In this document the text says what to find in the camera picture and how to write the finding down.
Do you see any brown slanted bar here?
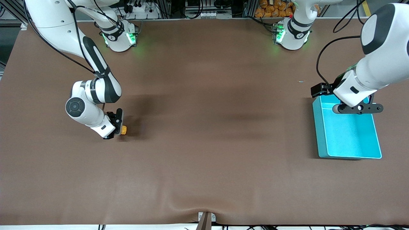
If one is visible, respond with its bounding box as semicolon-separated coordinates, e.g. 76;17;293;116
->
196;213;212;230

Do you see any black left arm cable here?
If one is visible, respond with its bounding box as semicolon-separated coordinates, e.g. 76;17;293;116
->
316;0;368;87

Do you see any bag of orange items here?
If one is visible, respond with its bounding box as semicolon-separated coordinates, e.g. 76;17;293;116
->
255;0;296;18

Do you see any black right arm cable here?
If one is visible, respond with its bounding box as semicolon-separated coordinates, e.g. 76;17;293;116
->
24;0;96;74

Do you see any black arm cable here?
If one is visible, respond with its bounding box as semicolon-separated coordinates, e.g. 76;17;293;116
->
316;0;368;87
24;0;96;74

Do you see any brown table mat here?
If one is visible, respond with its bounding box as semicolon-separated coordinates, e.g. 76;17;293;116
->
0;19;409;226

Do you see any teal plastic storage bin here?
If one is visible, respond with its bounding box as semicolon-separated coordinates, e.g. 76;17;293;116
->
313;95;382;159

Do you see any white power strip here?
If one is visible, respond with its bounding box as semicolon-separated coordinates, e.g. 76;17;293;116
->
123;3;161;19

